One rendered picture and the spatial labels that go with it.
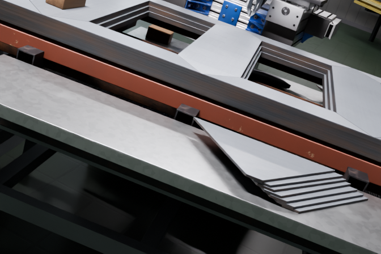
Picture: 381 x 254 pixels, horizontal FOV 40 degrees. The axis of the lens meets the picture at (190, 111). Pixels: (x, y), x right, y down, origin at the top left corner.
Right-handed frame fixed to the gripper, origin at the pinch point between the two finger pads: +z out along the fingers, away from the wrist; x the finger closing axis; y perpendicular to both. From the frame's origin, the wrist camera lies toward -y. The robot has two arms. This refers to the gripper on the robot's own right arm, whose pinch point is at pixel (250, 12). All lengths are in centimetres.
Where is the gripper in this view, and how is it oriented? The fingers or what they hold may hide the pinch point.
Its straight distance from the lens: 211.3
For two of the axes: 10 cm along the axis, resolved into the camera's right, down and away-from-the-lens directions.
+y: -2.3, 3.0, -9.3
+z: -2.9, 8.9, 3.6
